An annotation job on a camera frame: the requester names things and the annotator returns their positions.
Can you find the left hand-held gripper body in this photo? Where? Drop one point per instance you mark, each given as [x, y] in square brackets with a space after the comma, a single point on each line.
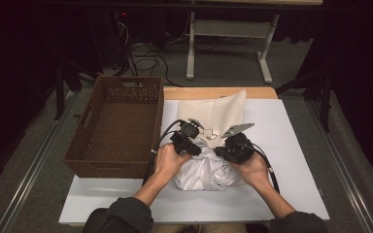
[184, 136]

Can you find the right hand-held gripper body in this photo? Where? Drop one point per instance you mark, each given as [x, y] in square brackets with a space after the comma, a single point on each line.
[241, 149]

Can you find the white garment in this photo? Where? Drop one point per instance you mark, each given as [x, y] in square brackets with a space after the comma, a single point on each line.
[204, 174]

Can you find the cream cloth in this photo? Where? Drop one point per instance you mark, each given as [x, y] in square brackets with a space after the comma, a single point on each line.
[220, 110]

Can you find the brown woven basket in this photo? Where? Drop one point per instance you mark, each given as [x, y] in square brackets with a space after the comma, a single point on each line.
[116, 126]

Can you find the person's left hand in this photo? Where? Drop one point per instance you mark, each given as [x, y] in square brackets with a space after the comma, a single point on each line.
[168, 163]

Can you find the person's right hand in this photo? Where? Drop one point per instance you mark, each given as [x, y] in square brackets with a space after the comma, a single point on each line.
[254, 171]

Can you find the person's tan trouser legs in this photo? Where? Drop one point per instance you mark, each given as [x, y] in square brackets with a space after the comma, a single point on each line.
[207, 228]

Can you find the black metal stand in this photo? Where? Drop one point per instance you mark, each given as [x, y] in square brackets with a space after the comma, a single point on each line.
[64, 81]
[323, 93]

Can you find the dark device with red light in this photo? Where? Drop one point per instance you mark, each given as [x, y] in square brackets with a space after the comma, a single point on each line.
[116, 35]

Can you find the aluminium floor rail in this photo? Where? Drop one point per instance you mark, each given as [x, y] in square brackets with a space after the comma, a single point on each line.
[343, 165]
[29, 171]

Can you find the white metal table frame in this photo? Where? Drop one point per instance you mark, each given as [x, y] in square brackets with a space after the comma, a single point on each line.
[230, 28]

